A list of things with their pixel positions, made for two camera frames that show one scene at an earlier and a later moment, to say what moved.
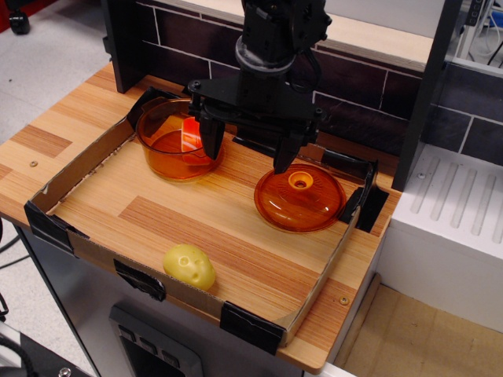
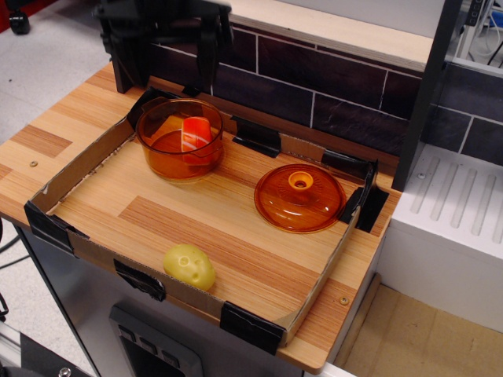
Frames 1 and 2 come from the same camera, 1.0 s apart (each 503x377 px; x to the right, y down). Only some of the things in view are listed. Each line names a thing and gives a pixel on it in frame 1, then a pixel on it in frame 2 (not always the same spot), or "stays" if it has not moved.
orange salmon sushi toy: [191, 134] stays
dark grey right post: [429, 84] stays
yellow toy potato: [189, 265] stays
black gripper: [266, 99] -> [130, 29]
